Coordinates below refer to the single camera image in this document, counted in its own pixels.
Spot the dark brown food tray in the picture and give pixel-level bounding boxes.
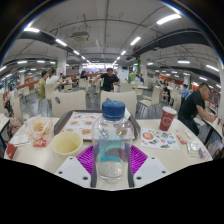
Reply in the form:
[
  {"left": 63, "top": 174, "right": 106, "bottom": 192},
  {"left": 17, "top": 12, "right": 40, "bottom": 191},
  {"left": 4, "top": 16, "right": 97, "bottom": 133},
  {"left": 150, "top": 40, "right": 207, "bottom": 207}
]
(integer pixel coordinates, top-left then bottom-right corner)
[{"left": 53, "top": 109, "right": 142, "bottom": 141}]

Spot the cream paper cup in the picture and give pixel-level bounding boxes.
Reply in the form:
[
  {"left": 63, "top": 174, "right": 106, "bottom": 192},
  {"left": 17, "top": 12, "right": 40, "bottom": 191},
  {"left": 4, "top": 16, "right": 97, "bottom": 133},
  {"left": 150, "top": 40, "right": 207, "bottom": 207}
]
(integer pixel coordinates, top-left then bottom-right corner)
[{"left": 51, "top": 130, "right": 84, "bottom": 157}]

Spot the ceiling air conditioner unit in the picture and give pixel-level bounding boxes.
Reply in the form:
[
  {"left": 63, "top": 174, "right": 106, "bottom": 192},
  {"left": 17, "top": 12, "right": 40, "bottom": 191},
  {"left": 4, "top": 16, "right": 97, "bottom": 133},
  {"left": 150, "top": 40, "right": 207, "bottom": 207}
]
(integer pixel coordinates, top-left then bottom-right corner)
[{"left": 70, "top": 31, "right": 91, "bottom": 43}]

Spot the red paper drink cup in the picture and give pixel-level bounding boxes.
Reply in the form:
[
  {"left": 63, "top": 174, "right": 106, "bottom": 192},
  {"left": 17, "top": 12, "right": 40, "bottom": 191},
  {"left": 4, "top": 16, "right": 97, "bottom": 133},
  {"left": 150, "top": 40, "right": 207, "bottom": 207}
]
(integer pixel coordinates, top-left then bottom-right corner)
[{"left": 158, "top": 106, "right": 178, "bottom": 132}]

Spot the beige chair with round hole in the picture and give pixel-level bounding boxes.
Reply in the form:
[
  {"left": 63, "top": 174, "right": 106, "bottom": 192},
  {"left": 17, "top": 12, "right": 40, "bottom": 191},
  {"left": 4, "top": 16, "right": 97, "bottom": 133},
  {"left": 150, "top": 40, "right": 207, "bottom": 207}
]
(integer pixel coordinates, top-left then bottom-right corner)
[
  {"left": 51, "top": 89, "right": 87, "bottom": 118},
  {"left": 99, "top": 90, "right": 138, "bottom": 118}
]

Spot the clear plastic packet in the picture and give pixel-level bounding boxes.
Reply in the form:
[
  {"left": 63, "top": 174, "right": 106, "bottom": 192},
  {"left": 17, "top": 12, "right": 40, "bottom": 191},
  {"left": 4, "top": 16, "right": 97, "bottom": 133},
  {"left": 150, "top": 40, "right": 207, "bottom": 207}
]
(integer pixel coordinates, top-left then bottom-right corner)
[{"left": 186, "top": 140, "right": 203, "bottom": 158}]

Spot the red wallet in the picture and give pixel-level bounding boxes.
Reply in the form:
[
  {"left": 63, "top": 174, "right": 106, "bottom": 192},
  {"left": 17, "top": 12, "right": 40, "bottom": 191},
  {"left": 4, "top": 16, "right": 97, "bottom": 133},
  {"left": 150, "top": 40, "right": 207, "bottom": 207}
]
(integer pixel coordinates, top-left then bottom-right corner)
[{"left": 5, "top": 143, "right": 18, "bottom": 160}]

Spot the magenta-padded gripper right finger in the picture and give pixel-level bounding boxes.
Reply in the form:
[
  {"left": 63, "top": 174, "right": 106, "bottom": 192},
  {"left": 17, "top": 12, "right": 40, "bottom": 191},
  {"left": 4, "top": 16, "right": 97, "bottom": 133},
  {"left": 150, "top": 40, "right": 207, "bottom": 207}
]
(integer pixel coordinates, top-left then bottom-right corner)
[{"left": 127, "top": 144, "right": 172, "bottom": 189}]

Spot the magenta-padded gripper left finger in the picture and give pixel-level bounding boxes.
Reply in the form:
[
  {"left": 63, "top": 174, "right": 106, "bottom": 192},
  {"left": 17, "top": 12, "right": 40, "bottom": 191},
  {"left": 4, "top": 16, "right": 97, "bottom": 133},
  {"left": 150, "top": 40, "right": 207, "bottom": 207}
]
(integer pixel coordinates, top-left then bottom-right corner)
[{"left": 54, "top": 144, "right": 98, "bottom": 189}]

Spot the person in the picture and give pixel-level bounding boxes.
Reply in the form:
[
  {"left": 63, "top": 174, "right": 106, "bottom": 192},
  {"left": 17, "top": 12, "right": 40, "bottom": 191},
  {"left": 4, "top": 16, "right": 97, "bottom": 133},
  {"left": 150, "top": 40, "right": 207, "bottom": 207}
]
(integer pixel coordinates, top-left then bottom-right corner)
[
  {"left": 94, "top": 67, "right": 121, "bottom": 93},
  {"left": 45, "top": 68, "right": 61, "bottom": 88},
  {"left": 179, "top": 83, "right": 190, "bottom": 99},
  {"left": 37, "top": 70, "right": 49, "bottom": 101},
  {"left": 161, "top": 83, "right": 172, "bottom": 103},
  {"left": 8, "top": 84, "right": 18, "bottom": 101},
  {"left": 177, "top": 82, "right": 218, "bottom": 136}
]

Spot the small red sauce packet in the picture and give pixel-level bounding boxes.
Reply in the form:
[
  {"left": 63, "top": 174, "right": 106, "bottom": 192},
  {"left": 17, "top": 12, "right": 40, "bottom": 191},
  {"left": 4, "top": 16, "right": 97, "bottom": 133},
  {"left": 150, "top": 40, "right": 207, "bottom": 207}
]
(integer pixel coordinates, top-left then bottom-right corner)
[{"left": 32, "top": 138, "right": 48, "bottom": 148}]

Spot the clear plastic food bag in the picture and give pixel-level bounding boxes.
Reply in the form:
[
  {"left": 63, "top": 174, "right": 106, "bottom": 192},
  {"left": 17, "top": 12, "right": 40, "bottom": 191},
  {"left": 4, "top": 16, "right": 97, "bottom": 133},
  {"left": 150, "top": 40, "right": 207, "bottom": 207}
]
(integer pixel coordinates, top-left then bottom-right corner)
[{"left": 25, "top": 114, "right": 54, "bottom": 141}]

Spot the neighbouring white table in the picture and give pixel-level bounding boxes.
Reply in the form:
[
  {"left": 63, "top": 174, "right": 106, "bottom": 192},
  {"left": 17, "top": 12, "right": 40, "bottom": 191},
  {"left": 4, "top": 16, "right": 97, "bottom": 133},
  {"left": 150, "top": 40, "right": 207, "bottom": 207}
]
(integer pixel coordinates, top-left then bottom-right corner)
[
  {"left": 0, "top": 113, "right": 11, "bottom": 134},
  {"left": 203, "top": 116, "right": 224, "bottom": 138}
]

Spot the white paper card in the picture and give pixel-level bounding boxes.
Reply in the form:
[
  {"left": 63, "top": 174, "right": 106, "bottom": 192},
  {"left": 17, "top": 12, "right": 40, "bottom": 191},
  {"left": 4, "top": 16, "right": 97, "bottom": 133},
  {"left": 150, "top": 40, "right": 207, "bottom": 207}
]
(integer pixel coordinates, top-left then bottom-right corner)
[{"left": 9, "top": 133, "right": 30, "bottom": 147}]

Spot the ceiling lights group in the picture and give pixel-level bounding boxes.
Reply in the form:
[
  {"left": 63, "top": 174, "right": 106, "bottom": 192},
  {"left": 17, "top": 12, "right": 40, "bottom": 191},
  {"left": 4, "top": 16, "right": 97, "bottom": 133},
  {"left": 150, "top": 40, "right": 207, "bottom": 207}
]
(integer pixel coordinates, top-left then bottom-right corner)
[{"left": 0, "top": 13, "right": 224, "bottom": 91}]

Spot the small red wrapper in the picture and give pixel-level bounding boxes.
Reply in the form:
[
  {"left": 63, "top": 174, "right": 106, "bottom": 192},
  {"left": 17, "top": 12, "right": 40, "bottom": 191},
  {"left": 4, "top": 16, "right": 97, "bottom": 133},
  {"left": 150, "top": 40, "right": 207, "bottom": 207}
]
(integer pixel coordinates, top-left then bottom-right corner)
[{"left": 175, "top": 134, "right": 188, "bottom": 145}]

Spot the colourful sticker sheet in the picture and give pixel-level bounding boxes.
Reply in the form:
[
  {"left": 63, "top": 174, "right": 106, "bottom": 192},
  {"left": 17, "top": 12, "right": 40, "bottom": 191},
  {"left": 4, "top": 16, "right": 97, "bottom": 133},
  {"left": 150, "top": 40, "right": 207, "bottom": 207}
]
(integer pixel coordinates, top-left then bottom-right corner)
[{"left": 139, "top": 128, "right": 180, "bottom": 151}]

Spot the far beige chairs group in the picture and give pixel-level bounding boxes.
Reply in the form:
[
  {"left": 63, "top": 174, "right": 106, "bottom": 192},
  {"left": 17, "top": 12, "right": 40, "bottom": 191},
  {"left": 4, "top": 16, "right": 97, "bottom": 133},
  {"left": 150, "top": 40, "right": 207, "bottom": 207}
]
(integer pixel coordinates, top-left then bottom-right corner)
[{"left": 0, "top": 78, "right": 183, "bottom": 118}]

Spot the clear blue-capped water bottle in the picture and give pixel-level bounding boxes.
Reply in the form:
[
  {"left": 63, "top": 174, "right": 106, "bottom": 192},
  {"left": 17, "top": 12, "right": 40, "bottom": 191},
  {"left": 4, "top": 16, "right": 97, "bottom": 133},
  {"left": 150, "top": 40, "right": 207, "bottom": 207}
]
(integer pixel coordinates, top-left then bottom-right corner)
[{"left": 91, "top": 100, "right": 135, "bottom": 184}]

